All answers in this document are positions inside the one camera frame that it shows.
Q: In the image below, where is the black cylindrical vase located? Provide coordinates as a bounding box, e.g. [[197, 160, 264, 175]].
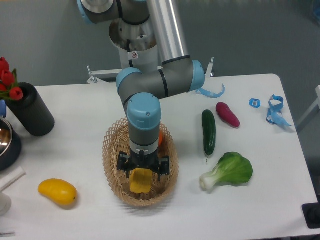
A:
[[5, 82, 55, 137]]

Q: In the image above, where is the woven wicker basket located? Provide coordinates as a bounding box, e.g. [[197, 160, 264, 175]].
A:
[[102, 118, 179, 207]]

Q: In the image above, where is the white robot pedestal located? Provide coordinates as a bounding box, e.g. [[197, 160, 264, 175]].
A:
[[109, 18, 158, 73]]

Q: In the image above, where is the orange tangerine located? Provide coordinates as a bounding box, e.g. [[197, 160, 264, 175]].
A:
[[158, 131, 164, 147]]

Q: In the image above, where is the white stand object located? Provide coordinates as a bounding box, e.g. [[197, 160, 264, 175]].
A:
[[0, 166, 26, 217]]

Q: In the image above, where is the green cucumber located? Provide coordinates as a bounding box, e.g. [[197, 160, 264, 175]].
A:
[[201, 109, 216, 156]]

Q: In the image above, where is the black device at edge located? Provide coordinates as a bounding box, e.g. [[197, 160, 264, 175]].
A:
[[302, 202, 320, 229]]

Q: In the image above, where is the red tulip bouquet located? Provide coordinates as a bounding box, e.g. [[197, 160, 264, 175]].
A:
[[0, 57, 24, 101]]

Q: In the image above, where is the yellow bell pepper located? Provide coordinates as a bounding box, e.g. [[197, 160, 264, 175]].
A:
[[129, 168, 153, 194]]

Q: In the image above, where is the blue ribbon strap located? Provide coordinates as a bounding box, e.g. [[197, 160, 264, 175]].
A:
[[265, 94, 296, 128]]

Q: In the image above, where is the blue curved band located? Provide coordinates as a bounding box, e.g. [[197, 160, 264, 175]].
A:
[[195, 84, 226, 99]]

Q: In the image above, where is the blue round tag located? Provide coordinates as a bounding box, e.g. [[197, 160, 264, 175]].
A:
[[248, 98, 261, 109]]

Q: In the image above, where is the white furniture edge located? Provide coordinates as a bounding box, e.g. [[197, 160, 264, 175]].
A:
[[296, 85, 320, 133]]

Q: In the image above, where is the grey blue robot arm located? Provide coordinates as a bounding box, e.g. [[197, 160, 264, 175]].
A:
[[77, 0, 205, 176]]

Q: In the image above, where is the dark metal bowl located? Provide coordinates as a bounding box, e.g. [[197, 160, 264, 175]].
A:
[[0, 117, 22, 171]]

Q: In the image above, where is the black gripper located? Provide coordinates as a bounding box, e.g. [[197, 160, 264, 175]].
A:
[[117, 149, 170, 182]]

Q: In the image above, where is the purple sweet potato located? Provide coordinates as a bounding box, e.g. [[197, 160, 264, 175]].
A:
[[215, 102, 241, 128]]

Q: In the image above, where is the yellow mango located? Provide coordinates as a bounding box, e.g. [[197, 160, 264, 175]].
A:
[[38, 178, 78, 206]]

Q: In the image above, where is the green bok choy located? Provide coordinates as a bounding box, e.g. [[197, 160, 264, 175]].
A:
[[199, 152, 254, 191]]

